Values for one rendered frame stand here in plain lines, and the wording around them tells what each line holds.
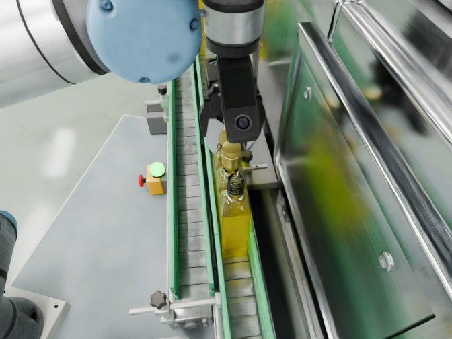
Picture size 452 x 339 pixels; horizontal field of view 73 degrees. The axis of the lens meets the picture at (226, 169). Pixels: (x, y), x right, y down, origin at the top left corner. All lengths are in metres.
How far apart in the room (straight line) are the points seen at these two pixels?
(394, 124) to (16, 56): 0.31
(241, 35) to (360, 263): 0.31
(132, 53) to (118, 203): 0.81
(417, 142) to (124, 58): 0.24
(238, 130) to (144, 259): 0.59
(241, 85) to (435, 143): 0.23
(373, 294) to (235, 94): 0.29
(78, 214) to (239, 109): 0.73
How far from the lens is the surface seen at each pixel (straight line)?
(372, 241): 0.38
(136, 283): 0.88
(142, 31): 0.22
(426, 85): 0.32
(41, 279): 0.98
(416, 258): 0.31
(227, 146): 0.54
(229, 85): 0.41
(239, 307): 0.70
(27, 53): 0.26
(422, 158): 0.30
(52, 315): 0.89
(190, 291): 0.71
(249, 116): 0.40
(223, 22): 0.39
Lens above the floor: 1.55
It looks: 51 degrees down
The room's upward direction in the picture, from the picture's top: straight up
